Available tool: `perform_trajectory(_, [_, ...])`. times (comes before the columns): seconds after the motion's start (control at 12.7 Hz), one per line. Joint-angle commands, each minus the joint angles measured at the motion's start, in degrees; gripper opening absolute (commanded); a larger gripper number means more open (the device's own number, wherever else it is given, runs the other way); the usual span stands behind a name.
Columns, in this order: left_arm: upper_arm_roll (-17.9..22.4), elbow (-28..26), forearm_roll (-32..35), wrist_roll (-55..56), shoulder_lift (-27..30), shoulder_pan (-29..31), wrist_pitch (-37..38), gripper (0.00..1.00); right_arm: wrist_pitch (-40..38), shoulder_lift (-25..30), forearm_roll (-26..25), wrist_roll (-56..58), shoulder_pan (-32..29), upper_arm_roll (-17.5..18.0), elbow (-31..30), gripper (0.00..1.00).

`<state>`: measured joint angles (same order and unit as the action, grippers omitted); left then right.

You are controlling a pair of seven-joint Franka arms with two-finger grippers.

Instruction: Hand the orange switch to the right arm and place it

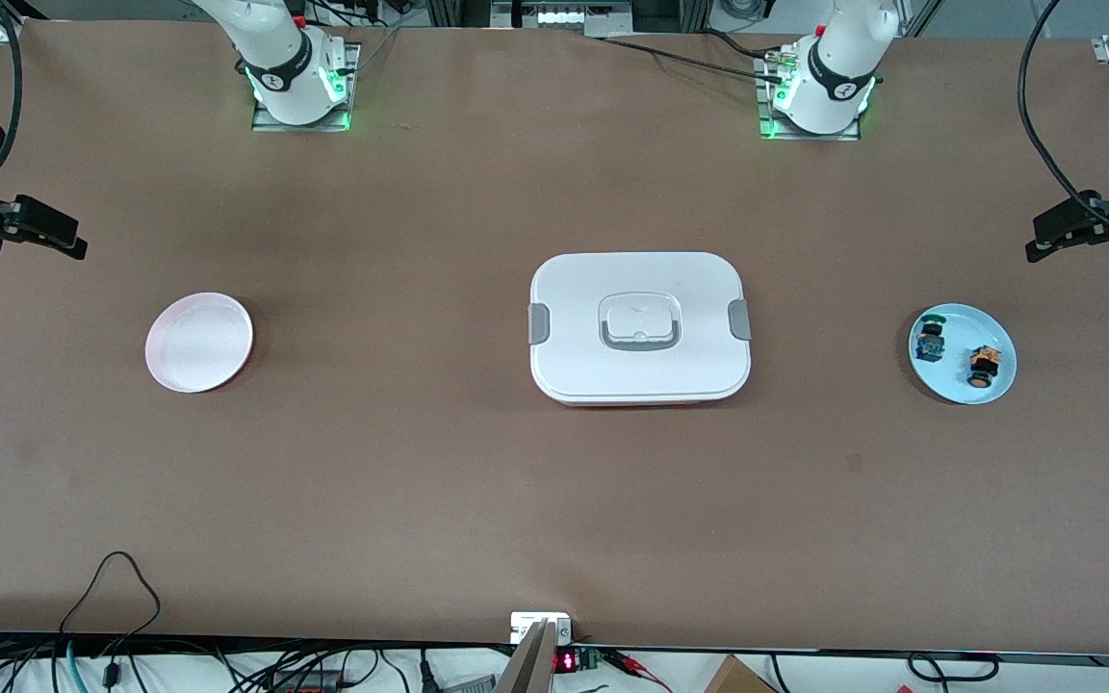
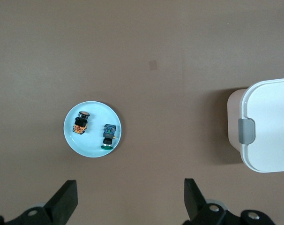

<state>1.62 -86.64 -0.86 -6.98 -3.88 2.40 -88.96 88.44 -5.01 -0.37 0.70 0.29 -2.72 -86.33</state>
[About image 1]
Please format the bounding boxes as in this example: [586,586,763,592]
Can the orange push button switch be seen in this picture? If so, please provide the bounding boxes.
[967,346,1002,390]

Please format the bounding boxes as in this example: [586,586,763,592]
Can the light blue round plate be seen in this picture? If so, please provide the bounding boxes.
[907,302,1019,406]

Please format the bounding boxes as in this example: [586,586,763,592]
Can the pink round plate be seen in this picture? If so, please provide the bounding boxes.
[144,292,255,395]

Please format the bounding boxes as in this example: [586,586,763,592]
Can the white lunch box grey clips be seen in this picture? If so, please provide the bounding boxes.
[528,252,753,407]

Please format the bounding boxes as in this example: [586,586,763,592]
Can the white vented rack device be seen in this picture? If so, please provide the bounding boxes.
[492,0,632,39]

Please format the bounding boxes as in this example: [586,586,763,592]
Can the brown cardboard box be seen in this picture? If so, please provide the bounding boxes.
[704,654,777,693]

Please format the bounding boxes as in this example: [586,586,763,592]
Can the red clip lead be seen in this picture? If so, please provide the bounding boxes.
[603,650,673,692]

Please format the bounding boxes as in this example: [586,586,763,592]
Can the aluminium profile bar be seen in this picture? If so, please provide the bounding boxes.
[495,619,560,693]

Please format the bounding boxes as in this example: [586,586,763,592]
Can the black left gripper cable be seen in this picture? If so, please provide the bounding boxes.
[1017,0,1109,242]

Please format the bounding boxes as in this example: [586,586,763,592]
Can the short aluminium frame profile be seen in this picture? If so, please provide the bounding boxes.
[0,0,50,44]

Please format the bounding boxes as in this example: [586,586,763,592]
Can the green push button switch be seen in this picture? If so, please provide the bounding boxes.
[914,313,947,363]

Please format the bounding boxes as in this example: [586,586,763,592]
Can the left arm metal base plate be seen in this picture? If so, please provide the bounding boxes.
[755,53,862,142]

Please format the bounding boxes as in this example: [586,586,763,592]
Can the black looped cable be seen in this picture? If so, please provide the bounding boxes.
[59,551,163,689]

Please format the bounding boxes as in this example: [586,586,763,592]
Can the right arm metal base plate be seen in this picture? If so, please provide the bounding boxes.
[251,43,361,133]

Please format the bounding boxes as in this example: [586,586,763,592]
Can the black cable to arm base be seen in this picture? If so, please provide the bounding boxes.
[603,34,787,83]

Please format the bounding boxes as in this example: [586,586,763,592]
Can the black flat loop cable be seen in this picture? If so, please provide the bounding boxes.
[906,653,1001,682]

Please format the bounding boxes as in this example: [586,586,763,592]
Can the white metal bracket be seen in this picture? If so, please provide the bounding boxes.
[510,612,575,646]

